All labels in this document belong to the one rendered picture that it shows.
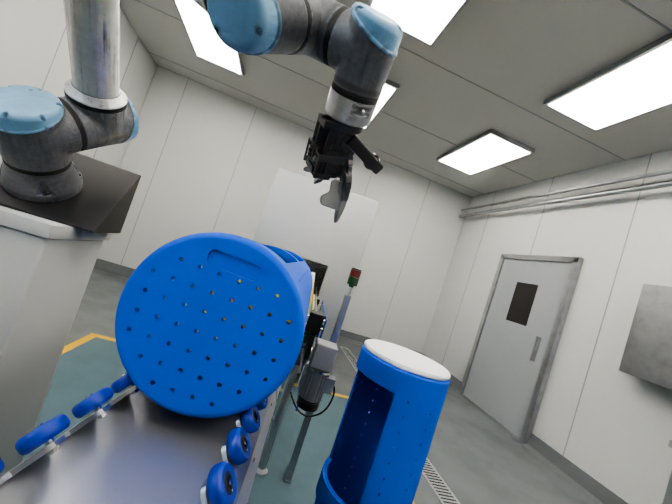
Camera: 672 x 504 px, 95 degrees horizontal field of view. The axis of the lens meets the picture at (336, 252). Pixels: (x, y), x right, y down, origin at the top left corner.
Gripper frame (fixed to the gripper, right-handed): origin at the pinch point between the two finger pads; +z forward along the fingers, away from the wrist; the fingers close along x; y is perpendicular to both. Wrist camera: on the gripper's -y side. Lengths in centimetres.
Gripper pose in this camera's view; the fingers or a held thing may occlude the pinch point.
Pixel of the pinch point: (326, 202)
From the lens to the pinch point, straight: 74.2
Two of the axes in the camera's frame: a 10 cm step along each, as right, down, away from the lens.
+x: 3.5, 7.2, -6.1
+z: -3.0, 7.0, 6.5
